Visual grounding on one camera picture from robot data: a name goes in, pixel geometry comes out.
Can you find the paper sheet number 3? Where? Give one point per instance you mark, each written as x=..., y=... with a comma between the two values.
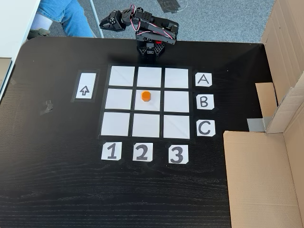
x=178, y=154

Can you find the white arrow paper sheet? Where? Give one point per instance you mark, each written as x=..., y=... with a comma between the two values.
x=85, y=80

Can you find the paper sheet letter C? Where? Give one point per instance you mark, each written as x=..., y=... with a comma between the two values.
x=205, y=128

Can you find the paper sheet number 2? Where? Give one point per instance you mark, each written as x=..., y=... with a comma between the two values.
x=142, y=152

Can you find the red and black clamp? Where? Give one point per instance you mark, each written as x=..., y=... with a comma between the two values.
x=158, y=42

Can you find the brown cardboard screen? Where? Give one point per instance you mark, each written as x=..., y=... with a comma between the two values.
x=261, y=178

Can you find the round orange token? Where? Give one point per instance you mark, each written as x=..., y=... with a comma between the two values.
x=146, y=96

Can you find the white grid sheet black tape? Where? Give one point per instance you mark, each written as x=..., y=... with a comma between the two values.
x=121, y=76

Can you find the paper sheet letter A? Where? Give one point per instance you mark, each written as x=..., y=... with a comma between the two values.
x=203, y=79

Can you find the white desk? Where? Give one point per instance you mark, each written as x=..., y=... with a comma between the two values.
x=16, y=23

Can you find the paper sheet number 1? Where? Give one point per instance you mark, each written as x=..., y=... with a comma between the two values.
x=111, y=151

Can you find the white metal desk leg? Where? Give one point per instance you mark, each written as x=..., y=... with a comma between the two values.
x=96, y=19

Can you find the paper sheet letter B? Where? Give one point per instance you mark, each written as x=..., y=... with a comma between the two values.
x=204, y=102

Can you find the person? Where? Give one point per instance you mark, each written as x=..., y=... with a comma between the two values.
x=71, y=16

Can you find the black floor tape patch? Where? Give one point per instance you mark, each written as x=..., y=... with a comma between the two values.
x=171, y=4

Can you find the grey duct tape piece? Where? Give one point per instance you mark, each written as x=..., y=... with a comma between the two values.
x=256, y=124

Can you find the crumpled clear tape scraps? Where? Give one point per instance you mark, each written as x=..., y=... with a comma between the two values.
x=47, y=107

